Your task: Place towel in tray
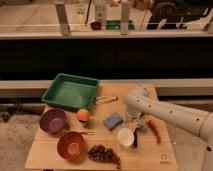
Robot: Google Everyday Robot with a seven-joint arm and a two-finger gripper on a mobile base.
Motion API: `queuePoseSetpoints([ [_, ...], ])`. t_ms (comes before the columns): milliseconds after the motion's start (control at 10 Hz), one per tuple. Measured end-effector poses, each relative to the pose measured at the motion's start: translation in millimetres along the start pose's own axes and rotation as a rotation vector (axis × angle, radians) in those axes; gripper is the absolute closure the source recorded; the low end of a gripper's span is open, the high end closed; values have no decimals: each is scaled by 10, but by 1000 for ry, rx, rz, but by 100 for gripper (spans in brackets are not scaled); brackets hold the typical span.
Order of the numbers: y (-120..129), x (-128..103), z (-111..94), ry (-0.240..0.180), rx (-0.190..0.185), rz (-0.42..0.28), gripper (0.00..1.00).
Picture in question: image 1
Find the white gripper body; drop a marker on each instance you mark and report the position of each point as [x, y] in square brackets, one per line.
[132, 113]

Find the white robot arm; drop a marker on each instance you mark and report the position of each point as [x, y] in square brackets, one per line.
[194, 121]

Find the green plastic tray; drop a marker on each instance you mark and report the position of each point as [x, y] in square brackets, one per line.
[71, 92]

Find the black marker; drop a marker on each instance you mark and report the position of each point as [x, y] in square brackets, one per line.
[135, 143]

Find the blue sponge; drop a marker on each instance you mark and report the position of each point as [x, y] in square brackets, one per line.
[112, 121]

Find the white cup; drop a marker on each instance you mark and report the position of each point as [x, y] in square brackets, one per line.
[125, 137]

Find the wooden board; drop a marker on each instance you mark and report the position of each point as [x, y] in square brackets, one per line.
[148, 156]

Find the orange fruit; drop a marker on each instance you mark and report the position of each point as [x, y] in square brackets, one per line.
[83, 115]

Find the metal spoon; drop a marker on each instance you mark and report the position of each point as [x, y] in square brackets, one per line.
[86, 133]

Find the bunch of dark grapes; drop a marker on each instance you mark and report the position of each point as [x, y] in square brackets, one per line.
[99, 153]

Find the orange bowl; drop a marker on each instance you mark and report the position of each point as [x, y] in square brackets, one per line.
[71, 145]

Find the purple bowl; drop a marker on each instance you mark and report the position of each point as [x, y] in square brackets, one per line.
[53, 120]

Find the yellow handled tool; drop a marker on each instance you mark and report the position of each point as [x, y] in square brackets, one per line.
[105, 99]

